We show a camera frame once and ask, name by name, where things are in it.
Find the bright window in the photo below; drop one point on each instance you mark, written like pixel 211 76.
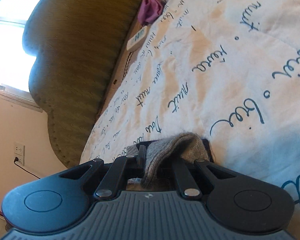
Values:
pixel 15 63

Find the white script-print bed quilt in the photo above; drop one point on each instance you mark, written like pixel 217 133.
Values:
pixel 227 70

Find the white remote control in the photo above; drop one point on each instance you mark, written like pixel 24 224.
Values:
pixel 137 40

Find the olive green upholstered headboard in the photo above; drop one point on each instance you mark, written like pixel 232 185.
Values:
pixel 77 44

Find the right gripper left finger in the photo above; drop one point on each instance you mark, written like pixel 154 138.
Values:
pixel 116 175

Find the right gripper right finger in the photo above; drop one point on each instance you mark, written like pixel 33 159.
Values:
pixel 184 181

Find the grey sweater navy sleeves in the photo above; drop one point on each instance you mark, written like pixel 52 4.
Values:
pixel 160 154

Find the white wall socket plate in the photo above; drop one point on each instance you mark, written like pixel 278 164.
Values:
pixel 19 152

